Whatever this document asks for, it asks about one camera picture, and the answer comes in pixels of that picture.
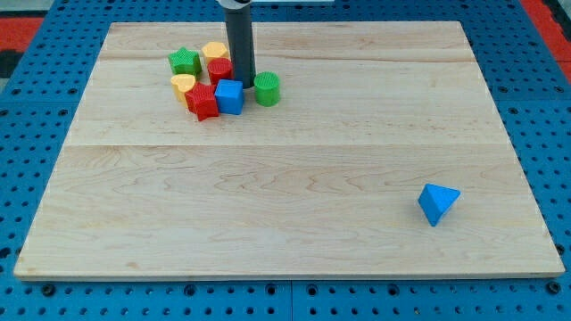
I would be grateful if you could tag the blue triangle block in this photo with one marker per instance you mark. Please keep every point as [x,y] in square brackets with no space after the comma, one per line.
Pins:
[436,200]

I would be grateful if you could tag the green cylinder block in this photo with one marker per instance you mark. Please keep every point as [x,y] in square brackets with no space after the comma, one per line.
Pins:
[267,88]

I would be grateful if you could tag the blue cube block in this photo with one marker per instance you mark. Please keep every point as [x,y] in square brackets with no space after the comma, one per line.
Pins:
[229,96]

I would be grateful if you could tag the light wooden board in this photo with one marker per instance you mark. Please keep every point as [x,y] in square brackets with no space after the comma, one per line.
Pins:
[324,185]

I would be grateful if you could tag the red star block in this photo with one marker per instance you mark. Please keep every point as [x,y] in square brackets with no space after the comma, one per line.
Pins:
[201,101]

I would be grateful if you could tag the red cylinder block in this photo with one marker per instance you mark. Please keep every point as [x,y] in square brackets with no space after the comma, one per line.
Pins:
[220,68]

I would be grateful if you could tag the yellow heart block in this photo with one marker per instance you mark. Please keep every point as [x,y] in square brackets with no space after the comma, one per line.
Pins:
[181,84]

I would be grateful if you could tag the yellow hexagon block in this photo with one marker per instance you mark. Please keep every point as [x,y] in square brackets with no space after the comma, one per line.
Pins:
[215,50]

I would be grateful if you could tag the green star block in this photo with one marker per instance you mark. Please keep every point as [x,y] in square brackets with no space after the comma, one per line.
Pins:
[185,61]

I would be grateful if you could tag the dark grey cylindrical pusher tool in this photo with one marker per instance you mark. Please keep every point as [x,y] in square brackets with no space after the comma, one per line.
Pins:
[238,21]

